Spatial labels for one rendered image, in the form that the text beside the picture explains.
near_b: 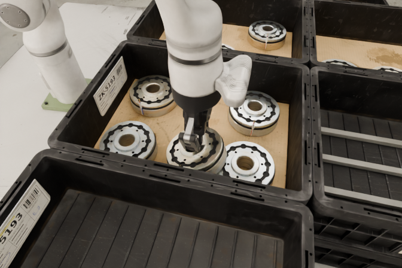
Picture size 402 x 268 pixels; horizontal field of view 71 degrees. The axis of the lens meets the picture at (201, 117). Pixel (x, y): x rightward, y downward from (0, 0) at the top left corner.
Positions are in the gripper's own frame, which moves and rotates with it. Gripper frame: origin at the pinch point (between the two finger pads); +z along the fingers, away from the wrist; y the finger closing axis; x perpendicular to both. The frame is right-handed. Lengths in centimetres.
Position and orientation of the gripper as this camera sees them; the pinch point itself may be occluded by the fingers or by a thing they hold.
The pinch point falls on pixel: (199, 137)
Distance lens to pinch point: 51.1
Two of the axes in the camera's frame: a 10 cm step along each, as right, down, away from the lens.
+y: -2.5, 7.4, -6.2
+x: 9.7, 1.7, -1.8
